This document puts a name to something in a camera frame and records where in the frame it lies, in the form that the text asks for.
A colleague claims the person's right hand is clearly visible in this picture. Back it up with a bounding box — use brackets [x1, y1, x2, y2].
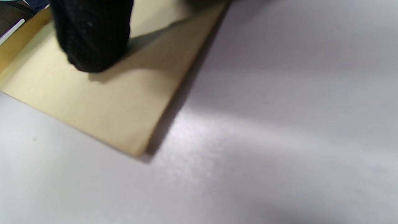
[50, 0, 134, 73]

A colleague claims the brown paper envelope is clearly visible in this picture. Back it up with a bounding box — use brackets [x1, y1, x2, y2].
[0, 0, 230, 157]

